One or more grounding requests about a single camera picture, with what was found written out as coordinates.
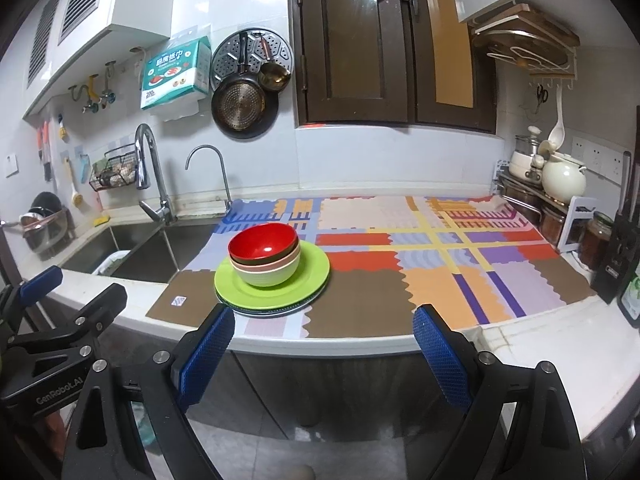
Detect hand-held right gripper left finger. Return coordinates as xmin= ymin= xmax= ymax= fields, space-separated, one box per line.
xmin=60 ymin=302 xmax=236 ymax=480

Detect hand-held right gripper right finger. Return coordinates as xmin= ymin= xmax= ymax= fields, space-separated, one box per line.
xmin=412 ymin=304 xmax=588 ymax=480

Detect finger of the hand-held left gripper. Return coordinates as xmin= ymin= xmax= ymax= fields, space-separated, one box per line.
xmin=7 ymin=282 xmax=128 ymax=357
xmin=0 ymin=266 xmax=63 ymax=333

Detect blue-patterned white plate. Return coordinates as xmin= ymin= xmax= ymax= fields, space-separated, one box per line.
xmin=227 ymin=297 xmax=321 ymax=317
xmin=217 ymin=287 xmax=328 ymax=314

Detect white bowl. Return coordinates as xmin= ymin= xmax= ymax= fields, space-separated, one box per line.
xmin=232 ymin=254 xmax=302 ymax=289

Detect red and black bowl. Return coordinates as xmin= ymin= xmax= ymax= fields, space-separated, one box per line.
xmin=228 ymin=223 xmax=299 ymax=264

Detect pink bowl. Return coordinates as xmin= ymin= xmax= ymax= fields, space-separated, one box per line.
xmin=230 ymin=242 xmax=301 ymax=274

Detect green plate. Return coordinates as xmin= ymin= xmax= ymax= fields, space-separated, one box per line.
xmin=214 ymin=241 xmax=331 ymax=309

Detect dish rack with bowls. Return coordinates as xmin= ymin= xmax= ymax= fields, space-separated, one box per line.
xmin=0 ymin=192 xmax=76 ymax=261

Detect white colander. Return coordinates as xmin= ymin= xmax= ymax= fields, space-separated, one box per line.
xmin=91 ymin=250 xmax=132 ymax=276

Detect stainless steel sink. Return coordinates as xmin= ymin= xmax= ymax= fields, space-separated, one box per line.
xmin=60 ymin=222 xmax=221 ymax=284

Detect colourful patterned mat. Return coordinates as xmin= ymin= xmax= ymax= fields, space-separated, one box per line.
xmin=145 ymin=195 xmax=598 ymax=339

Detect yellow dish brush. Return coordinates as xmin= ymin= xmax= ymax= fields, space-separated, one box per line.
xmin=62 ymin=157 xmax=86 ymax=208

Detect red hanging utensils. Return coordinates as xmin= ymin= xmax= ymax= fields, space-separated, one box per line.
xmin=35 ymin=120 xmax=53 ymax=181

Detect tall chrome faucet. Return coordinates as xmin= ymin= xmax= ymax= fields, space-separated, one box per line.
xmin=134 ymin=123 xmax=177 ymax=226

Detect glass jar with red contents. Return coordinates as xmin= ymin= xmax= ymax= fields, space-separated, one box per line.
xmin=542 ymin=205 xmax=573 ymax=246

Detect thin gooseneck faucet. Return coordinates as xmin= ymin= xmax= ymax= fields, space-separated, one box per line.
xmin=185 ymin=145 xmax=233 ymax=213

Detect steel pot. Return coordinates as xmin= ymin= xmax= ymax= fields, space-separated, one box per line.
xmin=502 ymin=180 xmax=543 ymax=226

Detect glass jar with dark contents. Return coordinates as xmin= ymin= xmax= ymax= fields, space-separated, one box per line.
xmin=580 ymin=211 xmax=615 ymax=271

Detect metal shelf rack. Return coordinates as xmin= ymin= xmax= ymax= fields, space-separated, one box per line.
xmin=492 ymin=160 xmax=599 ymax=254

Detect green bottle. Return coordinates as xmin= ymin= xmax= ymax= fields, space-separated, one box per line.
xmin=616 ymin=260 xmax=640 ymax=322

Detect white pot with glass lid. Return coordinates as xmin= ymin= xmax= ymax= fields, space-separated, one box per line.
xmin=509 ymin=126 xmax=546 ymax=181

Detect black knife block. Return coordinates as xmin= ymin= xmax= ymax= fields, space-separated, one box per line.
xmin=597 ymin=150 xmax=640 ymax=306

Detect cream ceramic pot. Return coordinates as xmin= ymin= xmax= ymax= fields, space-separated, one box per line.
xmin=542 ymin=152 xmax=588 ymax=201

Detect black frying pan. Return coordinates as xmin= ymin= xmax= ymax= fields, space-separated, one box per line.
xmin=211 ymin=32 xmax=280 ymax=140

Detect paper towel pack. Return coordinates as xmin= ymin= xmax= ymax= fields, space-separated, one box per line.
xmin=140 ymin=37 xmax=211 ymax=121

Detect white ladle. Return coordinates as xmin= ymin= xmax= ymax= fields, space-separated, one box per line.
xmin=547 ymin=77 xmax=568 ymax=144

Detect round steel steamer tray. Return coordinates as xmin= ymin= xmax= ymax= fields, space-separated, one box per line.
xmin=210 ymin=30 xmax=295 ymax=92

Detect white range hood cabinet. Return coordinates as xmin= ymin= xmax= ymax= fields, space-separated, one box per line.
xmin=0 ymin=0 xmax=181 ymax=116

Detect small brass pot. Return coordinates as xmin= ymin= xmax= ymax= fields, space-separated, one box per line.
xmin=258 ymin=35 xmax=292 ymax=92

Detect cutting board rack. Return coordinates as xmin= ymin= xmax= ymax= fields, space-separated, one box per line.
xmin=469 ymin=4 xmax=581 ymax=79

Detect black wire basket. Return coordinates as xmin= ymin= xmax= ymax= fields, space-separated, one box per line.
xmin=89 ymin=144 xmax=138 ymax=192

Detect wall pipe valves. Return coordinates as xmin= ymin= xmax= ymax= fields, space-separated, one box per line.
xmin=67 ymin=62 xmax=118 ymax=113

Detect white wall socket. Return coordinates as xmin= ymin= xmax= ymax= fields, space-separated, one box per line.
xmin=571 ymin=135 xmax=626 ymax=179

